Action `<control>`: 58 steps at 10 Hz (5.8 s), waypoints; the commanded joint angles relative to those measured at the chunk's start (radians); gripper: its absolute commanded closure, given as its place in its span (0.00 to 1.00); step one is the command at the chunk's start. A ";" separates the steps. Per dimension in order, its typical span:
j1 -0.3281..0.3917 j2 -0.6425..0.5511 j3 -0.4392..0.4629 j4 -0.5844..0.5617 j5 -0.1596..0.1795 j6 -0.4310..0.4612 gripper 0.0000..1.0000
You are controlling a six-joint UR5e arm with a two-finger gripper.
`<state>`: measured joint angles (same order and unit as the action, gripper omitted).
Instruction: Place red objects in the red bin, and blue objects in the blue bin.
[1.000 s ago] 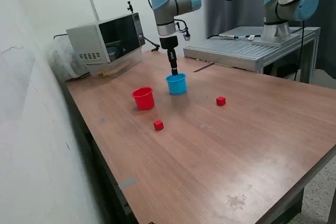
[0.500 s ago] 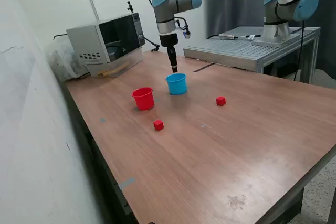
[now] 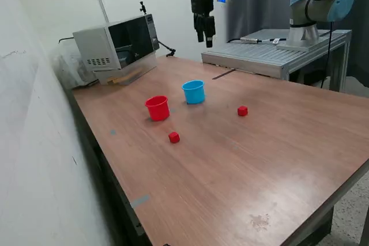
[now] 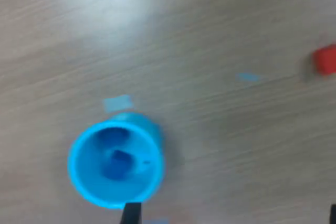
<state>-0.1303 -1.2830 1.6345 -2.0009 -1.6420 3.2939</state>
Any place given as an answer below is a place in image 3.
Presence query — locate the dark strip on table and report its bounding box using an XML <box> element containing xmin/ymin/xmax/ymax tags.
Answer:
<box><xmin>212</xmin><ymin>69</ymin><xmax>236</xmax><ymax>81</ymax></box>

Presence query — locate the aluminium robot mounting plate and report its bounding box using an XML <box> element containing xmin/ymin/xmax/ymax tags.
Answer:
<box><xmin>276</xmin><ymin>40</ymin><xmax>321</xmax><ymax>52</ymax></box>

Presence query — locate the grey tape piece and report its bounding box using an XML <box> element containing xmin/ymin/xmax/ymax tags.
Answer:
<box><xmin>130</xmin><ymin>194</ymin><xmax>151</xmax><ymax>210</ymax></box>

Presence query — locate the thick black hanging cable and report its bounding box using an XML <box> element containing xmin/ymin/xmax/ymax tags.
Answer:
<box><xmin>320</xmin><ymin>20</ymin><xmax>334</xmax><ymax>89</ymax></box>

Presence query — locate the clear plastic sheet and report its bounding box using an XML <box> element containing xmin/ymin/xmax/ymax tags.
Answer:
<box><xmin>51</xmin><ymin>46</ymin><xmax>99</xmax><ymax>90</ymax></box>

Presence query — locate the white thin rod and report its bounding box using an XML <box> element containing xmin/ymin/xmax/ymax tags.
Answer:
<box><xmin>97</xmin><ymin>0</ymin><xmax>110</xmax><ymax>24</ymax></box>

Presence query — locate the aluminium profile robot stand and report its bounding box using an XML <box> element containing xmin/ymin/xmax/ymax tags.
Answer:
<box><xmin>201</xmin><ymin>28</ymin><xmax>353</xmax><ymax>93</ymax></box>

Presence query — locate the wooden board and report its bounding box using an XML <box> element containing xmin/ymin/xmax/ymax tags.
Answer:
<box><xmin>109</xmin><ymin>70</ymin><xmax>142</xmax><ymax>85</ymax></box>

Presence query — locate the dark grey curtain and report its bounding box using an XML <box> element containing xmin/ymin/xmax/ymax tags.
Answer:
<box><xmin>227</xmin><ymin>0</ymin><xmax>369</xmax><ymax>88</ymax></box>

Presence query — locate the black cable silver connector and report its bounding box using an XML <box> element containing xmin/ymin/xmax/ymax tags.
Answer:
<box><xmin>227</xmin><ymin>36</ymin><xmax>289</xmax><ymax>44</ymax></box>

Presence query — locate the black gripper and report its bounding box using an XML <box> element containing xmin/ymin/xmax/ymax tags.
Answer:
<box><xmin>190</xmin><ymin>0</ymin><xmax>217</xmax><ymax>48</ymax></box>

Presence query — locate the red plastic cup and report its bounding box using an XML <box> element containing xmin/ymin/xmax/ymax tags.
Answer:
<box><xmin>144</xmin><ymin>95</ymin><xmax>171</xmax><ymax>122</ymax></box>

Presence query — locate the silver microwave oven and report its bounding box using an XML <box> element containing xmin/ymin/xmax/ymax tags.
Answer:
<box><xmin>71</xmin><ymin>14</ymin><xmax>161</xmax><ymax>86</ymax></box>

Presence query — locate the blue cup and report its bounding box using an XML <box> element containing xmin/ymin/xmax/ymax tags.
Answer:
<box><xmin>181</xmin><ymin>80</ymin><xmax>206</xmax><ymax>105</ymax></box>

